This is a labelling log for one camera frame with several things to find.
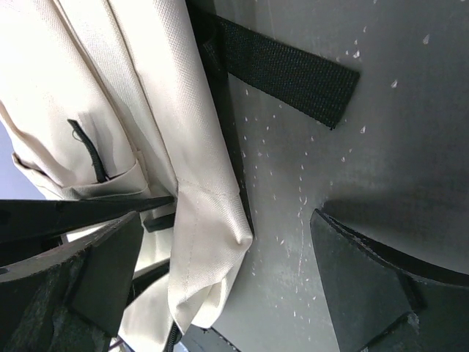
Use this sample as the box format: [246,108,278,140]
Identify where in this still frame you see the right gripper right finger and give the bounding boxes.
[310,210,468,351]

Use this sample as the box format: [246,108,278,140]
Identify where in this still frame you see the cream canvas backpack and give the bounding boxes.
[1,1,360,351]

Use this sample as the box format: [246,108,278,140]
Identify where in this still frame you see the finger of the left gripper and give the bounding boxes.
[1,196,174,257]

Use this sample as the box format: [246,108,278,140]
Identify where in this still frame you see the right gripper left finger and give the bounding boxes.
[1,212,141,351]

